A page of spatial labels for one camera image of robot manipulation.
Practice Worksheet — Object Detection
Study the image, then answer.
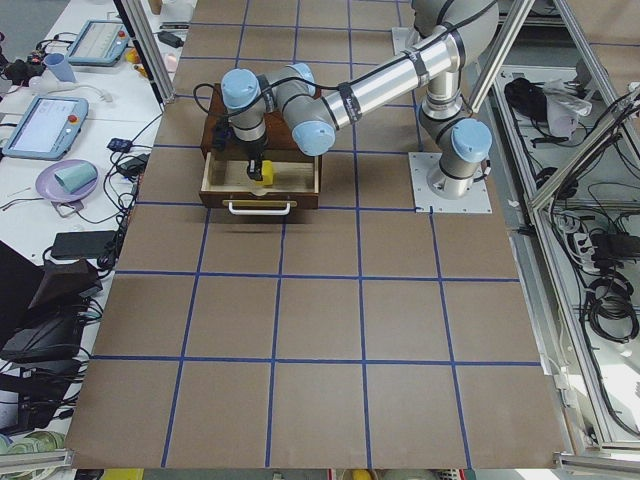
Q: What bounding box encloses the yellow block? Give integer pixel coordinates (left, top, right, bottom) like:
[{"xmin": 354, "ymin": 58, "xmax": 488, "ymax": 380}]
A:
[{"xmin": 258, "ymin": 160, "xmax": 275, "ymax": 186}]

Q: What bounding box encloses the dark wooden drawer cabinet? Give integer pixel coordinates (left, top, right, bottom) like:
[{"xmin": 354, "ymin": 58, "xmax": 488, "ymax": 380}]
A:
[{"xmin": 193, "ymin": 83, "xmax": 299, "ymax": 158}]

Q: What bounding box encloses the teal cup on plate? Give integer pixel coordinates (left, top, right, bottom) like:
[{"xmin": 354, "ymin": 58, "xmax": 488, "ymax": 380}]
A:
[{"xmin": 54, "ymin": 161, "xmax": 97, "ymax": 194}]

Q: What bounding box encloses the black power adapter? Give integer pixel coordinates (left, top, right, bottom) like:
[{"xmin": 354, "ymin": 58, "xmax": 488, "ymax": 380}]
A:
[{"xmin": 51, "ymin": 230, "xmax": 116, "ymax": 260}]

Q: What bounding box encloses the upper blue teach pendant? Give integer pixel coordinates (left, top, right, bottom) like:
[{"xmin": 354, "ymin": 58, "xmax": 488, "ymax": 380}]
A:
[{"xmin": 67, "ymin": 20, "xmax": 130, "ymax": 67}]

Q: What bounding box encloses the blue teach pendant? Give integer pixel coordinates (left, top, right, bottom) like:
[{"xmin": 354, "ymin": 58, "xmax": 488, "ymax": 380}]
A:
[
  {"xmin": 2, "ymin": 95, "xmax": 89, "ymax": 161},
  {"xmin": 67, "ymin": 20, "xmax": 130, "ymax": 67}
]

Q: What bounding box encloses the purple plate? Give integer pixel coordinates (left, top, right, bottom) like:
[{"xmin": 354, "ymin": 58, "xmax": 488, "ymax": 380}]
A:
[{"xmin": 35, "ymin": 159, "xmax": 98, "ymax": 203}]

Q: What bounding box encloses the lower blue teach pendant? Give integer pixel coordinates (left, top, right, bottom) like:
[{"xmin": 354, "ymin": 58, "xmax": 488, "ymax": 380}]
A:
[{"xmin": 2, "ymin": 95, "xmax": 89, "ymax": 161}]

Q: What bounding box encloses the light blue cup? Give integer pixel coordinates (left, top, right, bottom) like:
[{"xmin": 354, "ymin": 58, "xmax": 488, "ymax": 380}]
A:
[{"xmin": 43, "ymin": 52, "xmax": 76, "ymax": 83}]

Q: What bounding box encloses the white power strip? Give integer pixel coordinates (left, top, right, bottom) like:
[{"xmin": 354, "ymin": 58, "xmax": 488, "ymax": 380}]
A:
[{"xmin": 565, "ymin": 217, "xmax": 598, "ymax": 274}]

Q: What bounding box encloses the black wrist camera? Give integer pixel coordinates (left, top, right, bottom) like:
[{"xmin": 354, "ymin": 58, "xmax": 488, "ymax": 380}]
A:
[{"xmin": 212, "ymin": 119, "xmax": 234, "ymax": 152}]

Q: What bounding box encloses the aluminium frame post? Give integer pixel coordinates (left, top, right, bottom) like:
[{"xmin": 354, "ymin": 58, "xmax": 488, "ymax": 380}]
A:
[{"xmin": 113, "ymin": 0, "xmax": 175, "ymax": 105}]

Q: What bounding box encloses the black cable bundle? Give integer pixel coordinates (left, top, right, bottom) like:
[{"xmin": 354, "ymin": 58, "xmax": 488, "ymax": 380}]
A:
[{"xmin": 584, "ymin": 272, "xmax": 635, "ymax": 345}]

